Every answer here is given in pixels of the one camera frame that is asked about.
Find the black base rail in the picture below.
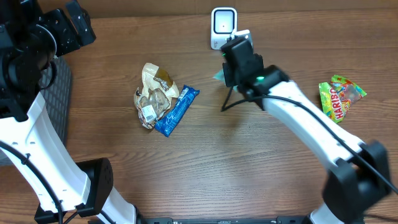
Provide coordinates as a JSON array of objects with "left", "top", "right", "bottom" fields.
[{"left": 136, "top": 216, "right": 309, "bottom": 224}]

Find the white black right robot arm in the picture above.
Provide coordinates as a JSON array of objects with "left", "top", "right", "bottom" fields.
[{"left": 221, "top": 36, "right": 397, "bottom": 223}]

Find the grey plastic mesh basket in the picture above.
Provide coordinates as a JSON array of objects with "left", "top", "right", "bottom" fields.
[{"left": 0, "top": 55, "right": 73, "bottom": 167}]

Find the blue cookie packet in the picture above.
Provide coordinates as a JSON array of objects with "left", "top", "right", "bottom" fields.
[{"left": 155, "top": 85, "right": 200, "bottom": 138}]

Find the green gummy candy bag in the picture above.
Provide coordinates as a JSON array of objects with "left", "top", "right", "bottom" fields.
[{"left": 318, "top": 75, "right": 367, "bottom": 123}]

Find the white barcode scanner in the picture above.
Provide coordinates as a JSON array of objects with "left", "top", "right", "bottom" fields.
[{"left": 210, "top": 7, "right": 238, "bottom": 50}]

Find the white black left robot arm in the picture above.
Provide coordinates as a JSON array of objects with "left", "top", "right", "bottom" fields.
[{"left": 1, "top": 0, "right": 143, "bottom": 224}]

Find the beige brown snack bag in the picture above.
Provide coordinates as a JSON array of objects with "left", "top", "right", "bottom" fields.
[{"left": 134, "top": 63, "right": 180, "bottom": 129}]

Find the light teal snack packet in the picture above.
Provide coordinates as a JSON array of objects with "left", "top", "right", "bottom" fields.
[{"left": 213, "top": 70, "right": 226, "bottom": 85}]

